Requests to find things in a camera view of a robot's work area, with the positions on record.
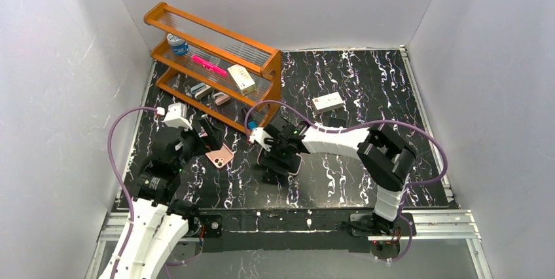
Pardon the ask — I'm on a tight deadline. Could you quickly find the orange wooden shelf rack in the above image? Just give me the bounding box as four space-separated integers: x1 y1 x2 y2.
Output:
143 2 281 132

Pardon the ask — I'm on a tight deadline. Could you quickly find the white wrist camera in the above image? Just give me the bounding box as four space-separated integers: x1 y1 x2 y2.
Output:
156 103 192 131
247 127 273 151

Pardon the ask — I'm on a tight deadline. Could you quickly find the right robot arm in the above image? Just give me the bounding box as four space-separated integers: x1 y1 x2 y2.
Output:
249 122 416 237

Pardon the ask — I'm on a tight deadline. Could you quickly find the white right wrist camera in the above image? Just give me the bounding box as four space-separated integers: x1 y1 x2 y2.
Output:
247 127 273 151

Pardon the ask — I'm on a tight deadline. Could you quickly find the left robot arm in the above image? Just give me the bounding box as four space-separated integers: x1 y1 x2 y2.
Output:
101 112 223 278

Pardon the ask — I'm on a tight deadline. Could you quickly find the pink phone case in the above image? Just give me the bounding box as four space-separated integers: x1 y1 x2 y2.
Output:
205 143 234 169

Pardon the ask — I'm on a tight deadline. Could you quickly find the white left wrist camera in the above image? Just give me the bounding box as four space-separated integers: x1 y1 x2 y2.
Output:
156 103 192 131

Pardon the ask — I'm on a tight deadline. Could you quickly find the pink white stapler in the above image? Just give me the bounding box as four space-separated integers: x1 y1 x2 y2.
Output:
212 92 231 106

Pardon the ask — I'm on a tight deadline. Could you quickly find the white red flat box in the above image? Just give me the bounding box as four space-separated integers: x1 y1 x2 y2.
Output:
311 92 345 114

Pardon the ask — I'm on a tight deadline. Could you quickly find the blue white round jar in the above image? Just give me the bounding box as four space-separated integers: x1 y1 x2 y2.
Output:
166 33 189 56

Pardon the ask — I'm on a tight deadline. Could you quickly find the pink highlighter pen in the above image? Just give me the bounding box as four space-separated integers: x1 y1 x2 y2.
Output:
190 54 228 77

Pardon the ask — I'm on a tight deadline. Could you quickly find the black blue small bottle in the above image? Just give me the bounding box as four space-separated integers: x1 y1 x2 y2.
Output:
241 107 257 130

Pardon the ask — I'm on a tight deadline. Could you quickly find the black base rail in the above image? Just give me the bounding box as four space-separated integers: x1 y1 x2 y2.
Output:
197 208 417 259

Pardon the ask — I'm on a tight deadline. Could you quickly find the phone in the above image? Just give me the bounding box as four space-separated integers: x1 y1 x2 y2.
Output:
326 117 347 128
257 149 302 176

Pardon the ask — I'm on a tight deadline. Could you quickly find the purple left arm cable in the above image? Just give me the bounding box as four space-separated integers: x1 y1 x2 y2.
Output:
107 106 168 279

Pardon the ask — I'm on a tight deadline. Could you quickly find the white yellow small box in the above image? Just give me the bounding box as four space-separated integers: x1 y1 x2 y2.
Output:
227 64 257 96

